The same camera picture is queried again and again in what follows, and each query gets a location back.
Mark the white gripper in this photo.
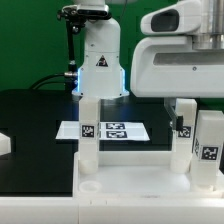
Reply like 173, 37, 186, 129
130, 36, 224, 131

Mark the white desk top tray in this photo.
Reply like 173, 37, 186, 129
73, 151, 224, 199

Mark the white marker sheet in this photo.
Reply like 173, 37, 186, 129
56, 121, 150, 141

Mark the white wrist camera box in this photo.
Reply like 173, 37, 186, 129
140, 0, 202, 35

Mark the black cable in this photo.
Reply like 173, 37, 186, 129
29, 73, 78, 91

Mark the black camera on stand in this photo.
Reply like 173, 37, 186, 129
57, 4, 111, 20

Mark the black camera stand pole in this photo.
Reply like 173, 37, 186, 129
63, 19, 81, 91

